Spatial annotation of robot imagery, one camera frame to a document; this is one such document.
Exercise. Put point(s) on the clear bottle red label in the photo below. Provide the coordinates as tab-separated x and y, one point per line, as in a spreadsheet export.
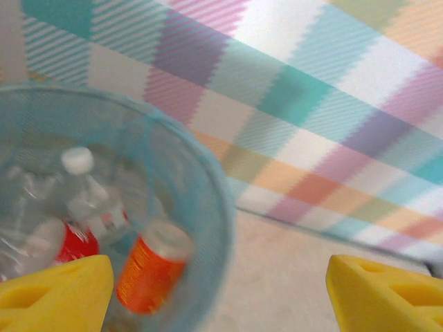
79	247

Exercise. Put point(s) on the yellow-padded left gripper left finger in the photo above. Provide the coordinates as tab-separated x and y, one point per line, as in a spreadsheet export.
52	304

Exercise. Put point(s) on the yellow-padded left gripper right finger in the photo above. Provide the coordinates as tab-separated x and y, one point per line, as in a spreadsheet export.
380	304

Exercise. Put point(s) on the orange-label bottle yellow cap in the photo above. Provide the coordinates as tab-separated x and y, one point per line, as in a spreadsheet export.
149	273

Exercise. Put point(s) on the blue plastic bin liner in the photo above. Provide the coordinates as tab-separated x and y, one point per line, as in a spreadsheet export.
194	193

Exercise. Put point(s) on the white-capped bottle red-white label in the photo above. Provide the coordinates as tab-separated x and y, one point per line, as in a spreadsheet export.
86	200

